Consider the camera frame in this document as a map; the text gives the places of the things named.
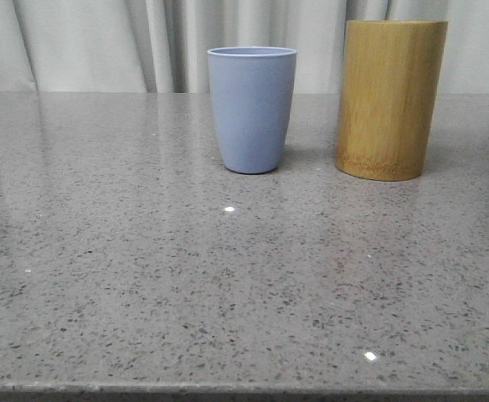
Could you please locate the grey curtain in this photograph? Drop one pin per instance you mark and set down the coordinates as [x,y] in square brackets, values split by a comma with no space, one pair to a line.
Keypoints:
[161,46]

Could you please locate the bamboo cup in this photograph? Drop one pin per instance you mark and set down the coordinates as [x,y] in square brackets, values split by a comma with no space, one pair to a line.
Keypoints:
[390,78]

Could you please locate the blue plastic cup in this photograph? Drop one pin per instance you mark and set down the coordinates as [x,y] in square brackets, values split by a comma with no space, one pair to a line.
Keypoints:
[251,90]

